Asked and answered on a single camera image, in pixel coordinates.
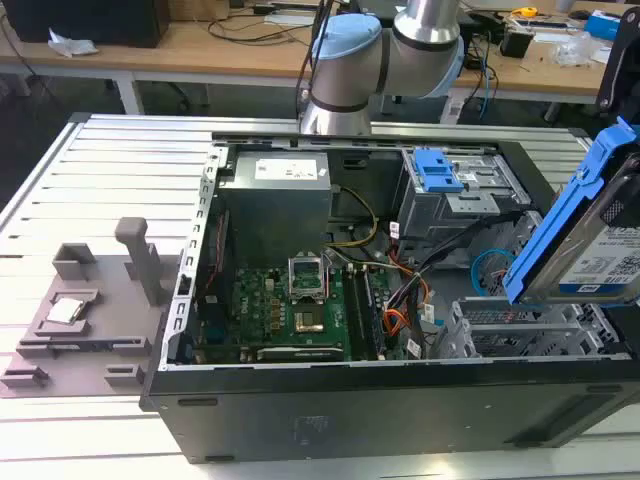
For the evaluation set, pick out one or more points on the hard disk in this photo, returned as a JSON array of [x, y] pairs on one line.
[[550, 240]]

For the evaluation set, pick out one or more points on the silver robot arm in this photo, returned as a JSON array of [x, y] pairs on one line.
[[340, 85]]

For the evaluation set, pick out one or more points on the blue cardboard box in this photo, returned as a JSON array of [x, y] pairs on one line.
[[607, 25]]

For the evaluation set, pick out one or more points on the clear plastic bag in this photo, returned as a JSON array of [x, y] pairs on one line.
[[575, 50]]

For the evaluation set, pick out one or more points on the small black box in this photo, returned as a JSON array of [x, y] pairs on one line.
[[515, 42]]

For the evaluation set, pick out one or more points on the yellow tape measure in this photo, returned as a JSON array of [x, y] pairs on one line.
[[526, 11]]

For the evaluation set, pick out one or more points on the blue drive bay latch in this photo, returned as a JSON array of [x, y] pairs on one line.
[[437, 172]]

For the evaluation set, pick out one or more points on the metal optical drive cage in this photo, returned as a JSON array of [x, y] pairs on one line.
[[425, 215]]

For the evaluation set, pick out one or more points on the black RAM stick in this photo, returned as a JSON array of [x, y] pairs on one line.
[[356, 315]]

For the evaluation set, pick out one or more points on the grey power supply unit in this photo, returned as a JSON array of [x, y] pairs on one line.
[[275, 220]]

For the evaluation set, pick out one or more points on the CPU socket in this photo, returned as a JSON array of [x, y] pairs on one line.
[[309, 321]]

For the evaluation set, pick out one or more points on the wooden desk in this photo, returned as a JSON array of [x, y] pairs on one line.
[[200, 55]]

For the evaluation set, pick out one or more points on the black graphics card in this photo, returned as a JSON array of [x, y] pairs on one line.
[[300, 354]]

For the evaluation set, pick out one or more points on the green motherboard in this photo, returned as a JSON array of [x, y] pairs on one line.
[[260, 305]]

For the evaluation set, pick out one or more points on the black PC case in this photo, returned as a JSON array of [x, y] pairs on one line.
[[350, 415]]

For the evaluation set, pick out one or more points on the large black box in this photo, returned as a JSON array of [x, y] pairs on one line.
[[85, 20]]

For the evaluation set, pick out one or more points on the crumpled white plastic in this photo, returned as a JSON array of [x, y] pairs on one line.
[[70, 45]]

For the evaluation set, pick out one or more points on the grey parts rack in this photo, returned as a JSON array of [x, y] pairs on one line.
[[110, 310]]

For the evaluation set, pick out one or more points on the silver CPU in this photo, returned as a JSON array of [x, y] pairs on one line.
[[65, 310]]

